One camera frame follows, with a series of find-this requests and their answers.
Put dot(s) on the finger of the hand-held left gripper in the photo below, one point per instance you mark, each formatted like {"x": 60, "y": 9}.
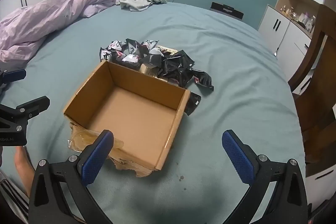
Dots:
{"x": 14, "y": 75}
{"x": 31, "y": 107}

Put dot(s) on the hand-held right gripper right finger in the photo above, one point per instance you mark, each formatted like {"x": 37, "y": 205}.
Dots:
{"x": 237, "y": 154}

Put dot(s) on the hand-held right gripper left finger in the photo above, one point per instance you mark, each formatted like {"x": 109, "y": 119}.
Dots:
{"x": 97, "y": 154}

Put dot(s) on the cardboard box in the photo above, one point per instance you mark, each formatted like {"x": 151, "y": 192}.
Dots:
{"x": 134, "y": 113}

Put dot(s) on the pile of black snack packets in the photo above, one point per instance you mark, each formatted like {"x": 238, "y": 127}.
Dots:
{"x": 157, "y": 61}

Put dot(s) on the person's left forearm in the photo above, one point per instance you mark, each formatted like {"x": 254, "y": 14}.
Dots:
{"x": 25, "y": 171}

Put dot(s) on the bed with teal sheet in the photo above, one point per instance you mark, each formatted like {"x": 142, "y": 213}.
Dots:
{"x": 236, "y": 108}

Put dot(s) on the person's striped clothing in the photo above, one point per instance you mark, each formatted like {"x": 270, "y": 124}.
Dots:
{"x": 11, "y": 200}

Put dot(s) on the purple duvet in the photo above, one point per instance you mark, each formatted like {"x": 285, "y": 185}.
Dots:
{"x": 44, "y": 16}

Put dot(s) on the white drawer unit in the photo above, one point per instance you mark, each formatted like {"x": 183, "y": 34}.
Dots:
{"x": 321, "y": 182}

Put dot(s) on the brown wooden chair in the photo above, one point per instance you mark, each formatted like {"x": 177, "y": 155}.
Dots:
{"x": 315, "y": 87}

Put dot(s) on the white low cabinet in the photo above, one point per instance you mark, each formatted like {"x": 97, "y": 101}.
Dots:
{"x": 282, "y": 37}

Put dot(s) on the black chair back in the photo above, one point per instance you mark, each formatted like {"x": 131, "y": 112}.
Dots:
{"x": 227, "y": 11}

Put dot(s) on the pink and white boxes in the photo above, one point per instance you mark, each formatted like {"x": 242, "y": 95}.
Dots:
{"x": 306, "y": 20}

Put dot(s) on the small bottles on shelf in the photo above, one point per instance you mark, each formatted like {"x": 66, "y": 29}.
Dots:
{"x": 288, "y": 12}

